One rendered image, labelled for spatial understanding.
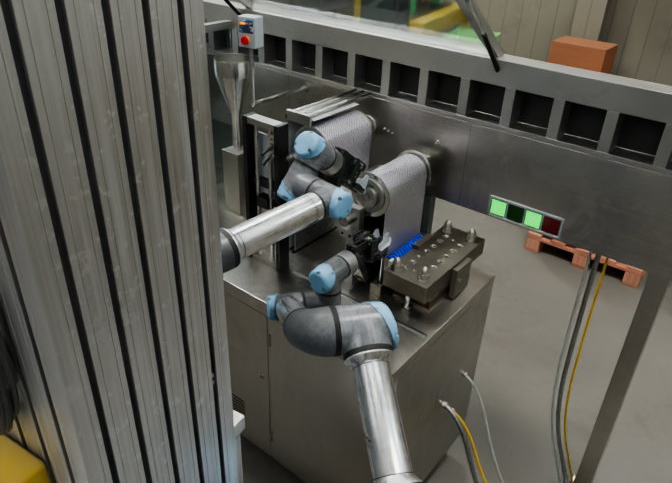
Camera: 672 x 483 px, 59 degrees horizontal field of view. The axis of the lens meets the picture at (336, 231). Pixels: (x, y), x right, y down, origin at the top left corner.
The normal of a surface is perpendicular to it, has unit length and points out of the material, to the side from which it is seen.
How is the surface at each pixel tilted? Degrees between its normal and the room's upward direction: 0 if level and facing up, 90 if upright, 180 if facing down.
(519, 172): 90
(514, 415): 0
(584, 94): 90
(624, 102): 90
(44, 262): 90
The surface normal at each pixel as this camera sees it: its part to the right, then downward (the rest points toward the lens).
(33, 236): 0.85, 0.29
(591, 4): -0.52, 0.41
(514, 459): 0.04, -0.87
